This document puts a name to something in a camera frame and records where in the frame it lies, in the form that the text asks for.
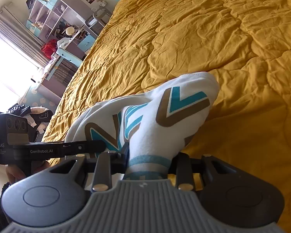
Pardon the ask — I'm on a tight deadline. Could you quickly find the white Nevada sweatshirt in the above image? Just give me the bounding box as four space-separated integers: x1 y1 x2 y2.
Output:
66 72 219 180

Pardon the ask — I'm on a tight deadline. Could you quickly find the pile of dark clothes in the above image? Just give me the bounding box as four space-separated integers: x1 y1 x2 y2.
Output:
7 104 53 142

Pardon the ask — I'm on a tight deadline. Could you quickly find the person's left hand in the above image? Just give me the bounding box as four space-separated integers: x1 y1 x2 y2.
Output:
5 161 50 185

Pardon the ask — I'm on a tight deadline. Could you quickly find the red bag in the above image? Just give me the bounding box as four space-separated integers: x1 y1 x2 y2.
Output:
41 39 57 59

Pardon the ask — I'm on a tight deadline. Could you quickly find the grey striped curtain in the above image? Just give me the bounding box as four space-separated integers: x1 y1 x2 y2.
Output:
0 6 49 68

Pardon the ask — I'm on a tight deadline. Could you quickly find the grey blue shelf desk unit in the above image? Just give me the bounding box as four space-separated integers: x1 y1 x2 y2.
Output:
27 0 105 104

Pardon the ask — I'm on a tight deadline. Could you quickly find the grey stool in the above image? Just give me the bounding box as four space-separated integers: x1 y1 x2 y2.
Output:
85 7 111 28

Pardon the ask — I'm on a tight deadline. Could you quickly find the mustard yellow quilt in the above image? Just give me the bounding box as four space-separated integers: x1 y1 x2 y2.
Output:
43 0 291 232

